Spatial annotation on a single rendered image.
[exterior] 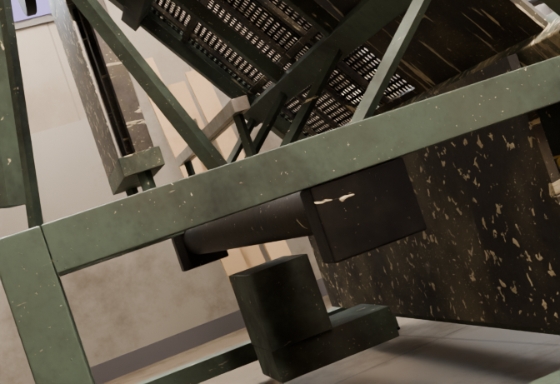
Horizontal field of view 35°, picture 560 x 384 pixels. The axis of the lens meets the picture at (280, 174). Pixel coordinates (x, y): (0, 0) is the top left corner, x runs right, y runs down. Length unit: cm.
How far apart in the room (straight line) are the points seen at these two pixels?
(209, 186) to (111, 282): 410
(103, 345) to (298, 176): 413
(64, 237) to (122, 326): 413
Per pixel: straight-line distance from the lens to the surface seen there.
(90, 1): 268
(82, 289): 566
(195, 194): 161
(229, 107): 262
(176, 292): 576
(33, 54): 586
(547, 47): 212
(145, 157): 312
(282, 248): 534
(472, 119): 179
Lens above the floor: 69
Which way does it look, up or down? 2 degrees up
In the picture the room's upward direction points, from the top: 19 degrees counter-clockwise
